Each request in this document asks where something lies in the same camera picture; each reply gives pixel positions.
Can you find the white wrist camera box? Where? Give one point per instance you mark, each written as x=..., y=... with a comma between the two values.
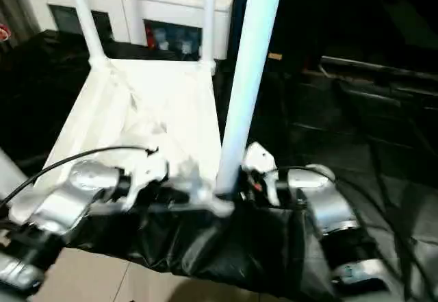
x=147, y=172
x=261, y=156

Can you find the white patterned jug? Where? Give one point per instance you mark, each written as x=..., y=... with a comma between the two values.
x=186, y=45

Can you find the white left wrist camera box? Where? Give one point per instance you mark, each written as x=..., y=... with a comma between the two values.
x=147, y=172

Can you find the black work mat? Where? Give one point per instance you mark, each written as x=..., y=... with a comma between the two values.
x=342, y=127

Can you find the small white cup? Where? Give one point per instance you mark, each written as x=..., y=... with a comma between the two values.
x=163, y=43

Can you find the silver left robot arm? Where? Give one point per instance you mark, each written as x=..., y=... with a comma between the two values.
x=61, y=202

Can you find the small gold label plate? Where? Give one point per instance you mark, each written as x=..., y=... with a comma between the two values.
x=274, y=56

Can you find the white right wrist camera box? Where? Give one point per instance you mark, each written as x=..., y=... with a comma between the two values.
x=261, y=156

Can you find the grey curtain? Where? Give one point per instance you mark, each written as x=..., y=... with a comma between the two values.
x=15, y=4

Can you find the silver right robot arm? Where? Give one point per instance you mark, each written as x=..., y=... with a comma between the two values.
x=328, y=206

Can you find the white plastic table top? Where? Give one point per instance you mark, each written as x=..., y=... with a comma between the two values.
x=137, y=93

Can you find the red bottle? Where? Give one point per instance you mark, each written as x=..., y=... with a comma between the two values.
x=150, y=36

